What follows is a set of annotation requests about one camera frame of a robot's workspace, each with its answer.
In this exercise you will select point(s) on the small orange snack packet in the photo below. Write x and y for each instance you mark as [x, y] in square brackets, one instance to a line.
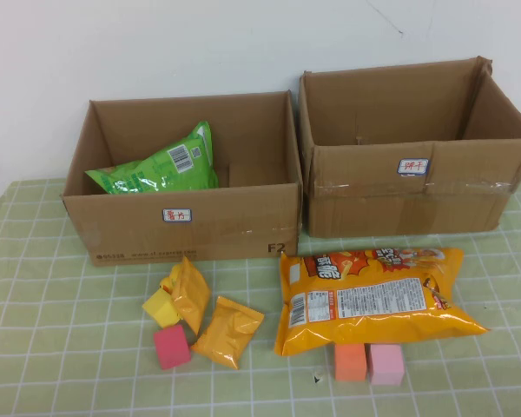
[193, 295]
[228, 330]

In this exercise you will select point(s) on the large orange snack bag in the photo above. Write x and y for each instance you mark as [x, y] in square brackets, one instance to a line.
[373, 326]

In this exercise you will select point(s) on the white label on F2 box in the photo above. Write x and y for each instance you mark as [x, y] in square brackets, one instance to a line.
[177, 215]

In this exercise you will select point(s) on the green chip bag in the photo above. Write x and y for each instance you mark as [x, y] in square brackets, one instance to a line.
[156, 174]

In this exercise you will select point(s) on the taped cardboard box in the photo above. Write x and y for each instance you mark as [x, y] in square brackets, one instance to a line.
[373, 208]

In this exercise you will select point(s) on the yellow rubber duck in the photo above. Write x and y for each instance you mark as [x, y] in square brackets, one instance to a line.
[168, 282]

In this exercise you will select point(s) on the cardboard box with F2 print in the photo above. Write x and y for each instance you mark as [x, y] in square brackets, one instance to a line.
[134, 234]

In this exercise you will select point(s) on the yellow foam cube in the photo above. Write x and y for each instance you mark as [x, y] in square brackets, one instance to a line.
[160, 306]

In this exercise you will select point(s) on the white label on taped box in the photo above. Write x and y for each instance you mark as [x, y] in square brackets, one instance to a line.
[412, 167]

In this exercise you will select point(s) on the magenta foam cube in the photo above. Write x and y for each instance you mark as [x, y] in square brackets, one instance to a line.
[171, 347]

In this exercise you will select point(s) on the orange foam cube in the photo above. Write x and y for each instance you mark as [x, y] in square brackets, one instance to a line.
[351, 365]

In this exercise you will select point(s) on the pink foam cube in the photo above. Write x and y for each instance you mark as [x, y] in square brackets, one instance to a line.
[386, 365]

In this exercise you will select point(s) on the green checked tablecloth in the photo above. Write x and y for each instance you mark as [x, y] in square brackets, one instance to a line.
[69, 347]

